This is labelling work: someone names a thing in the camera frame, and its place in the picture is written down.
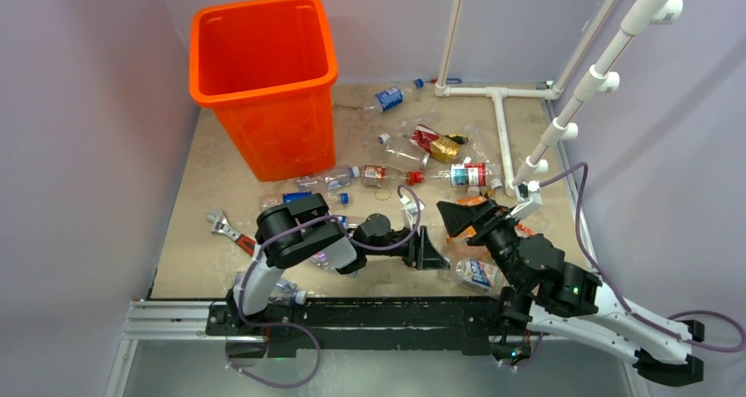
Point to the large clear bottle white cap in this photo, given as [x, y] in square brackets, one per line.
[399, 152]

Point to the white PVC diagonal pole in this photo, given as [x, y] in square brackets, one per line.
[598, 78]

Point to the crushed red blue label bottle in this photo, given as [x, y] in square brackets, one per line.
[327, 260]

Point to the red gold snack wrapper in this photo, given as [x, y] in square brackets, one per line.
[440, 147]

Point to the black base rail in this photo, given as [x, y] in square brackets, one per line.
[471, 325]

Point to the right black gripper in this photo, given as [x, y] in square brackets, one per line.
[457, 216]

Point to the orange snack pouch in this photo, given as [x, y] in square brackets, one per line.
[522, 230]

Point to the rubber band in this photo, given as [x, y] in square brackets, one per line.
[383, 194]

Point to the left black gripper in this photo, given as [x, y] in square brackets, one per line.
[420, 253]

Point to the small clear bottle white cap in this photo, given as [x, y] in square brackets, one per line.
[330, 179]

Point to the crushed bottle at table edge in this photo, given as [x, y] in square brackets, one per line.
[285, 292]

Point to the white blue label bottle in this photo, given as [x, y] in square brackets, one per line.
[478, 276]

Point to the blue label bottle far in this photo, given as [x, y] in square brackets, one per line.
[394, 96]

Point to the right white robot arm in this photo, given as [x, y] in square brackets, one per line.
[548, 294]

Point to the red handle adjustable wrench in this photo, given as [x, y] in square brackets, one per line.
[220, 225]

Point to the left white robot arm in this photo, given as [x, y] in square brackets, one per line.
[291, 233]

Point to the red cap small bottle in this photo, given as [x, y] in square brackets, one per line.
[383, 176]

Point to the orange plastic bin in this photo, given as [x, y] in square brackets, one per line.
[266, 68]

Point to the blue cap pen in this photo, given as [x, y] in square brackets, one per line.
[446, 81]

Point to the red white label bottle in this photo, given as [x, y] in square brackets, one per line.
[473, 174]

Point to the aluminium frame rail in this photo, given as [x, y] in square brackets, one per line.
[164, 351]

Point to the white PVC pipe frame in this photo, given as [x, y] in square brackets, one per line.
[493, 41]

